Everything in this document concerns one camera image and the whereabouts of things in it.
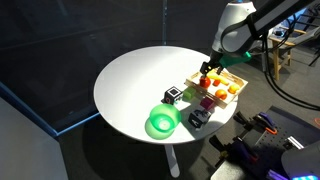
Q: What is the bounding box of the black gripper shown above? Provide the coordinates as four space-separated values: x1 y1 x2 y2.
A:
199 52 225 76

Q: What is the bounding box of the yellow-green block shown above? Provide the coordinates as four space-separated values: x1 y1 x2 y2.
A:
182 86 197 101

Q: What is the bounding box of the magenta block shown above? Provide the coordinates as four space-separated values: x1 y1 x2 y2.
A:
199 96 216 111

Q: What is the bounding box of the green translucent bowl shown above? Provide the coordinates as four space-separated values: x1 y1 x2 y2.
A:
148 102 183 134

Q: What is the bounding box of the yellow toy banana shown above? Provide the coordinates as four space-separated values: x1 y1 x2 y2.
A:
206 73 231 86

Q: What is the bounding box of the toy orange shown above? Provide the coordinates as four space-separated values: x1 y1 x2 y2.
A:
214 88 229 101

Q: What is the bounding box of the large yellow toy lemon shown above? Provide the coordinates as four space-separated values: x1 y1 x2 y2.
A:
227 82 241 95

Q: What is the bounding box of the wooden crate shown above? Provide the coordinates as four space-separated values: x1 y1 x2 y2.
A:
184 68 250 110

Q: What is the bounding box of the black cube with white square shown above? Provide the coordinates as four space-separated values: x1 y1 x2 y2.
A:
162 86 184 106

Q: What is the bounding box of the zebra print cube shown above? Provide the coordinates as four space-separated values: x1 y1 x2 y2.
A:
187 108 213 130

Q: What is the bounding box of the black bar clamp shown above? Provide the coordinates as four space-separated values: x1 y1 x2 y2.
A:
232 111 258 133

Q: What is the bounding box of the wooden chair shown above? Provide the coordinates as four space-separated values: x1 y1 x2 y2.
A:
267 23 320 81

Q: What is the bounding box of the black and purple clamp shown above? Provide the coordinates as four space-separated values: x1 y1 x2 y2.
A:
208 134 261 168

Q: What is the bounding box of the black perforated breadboard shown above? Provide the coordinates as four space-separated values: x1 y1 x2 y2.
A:
210 105 320 180

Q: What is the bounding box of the white table leg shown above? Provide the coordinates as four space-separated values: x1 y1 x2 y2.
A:
164 144 181 179

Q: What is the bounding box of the white device with blue light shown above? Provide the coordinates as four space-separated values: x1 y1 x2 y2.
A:
280 139 320 180

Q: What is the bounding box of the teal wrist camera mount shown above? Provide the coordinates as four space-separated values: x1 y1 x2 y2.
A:
219 51 252 68

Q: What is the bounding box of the grey vertical post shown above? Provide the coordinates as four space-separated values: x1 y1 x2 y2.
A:
161 0 168 47

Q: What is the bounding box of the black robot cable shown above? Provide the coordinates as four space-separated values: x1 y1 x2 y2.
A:
261 31 320 112

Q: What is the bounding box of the black clamp with orange handle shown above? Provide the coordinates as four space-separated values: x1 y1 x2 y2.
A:
253 111 278 136

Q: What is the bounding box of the blue frame rail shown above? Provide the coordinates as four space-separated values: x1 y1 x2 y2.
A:
0 81 102 138

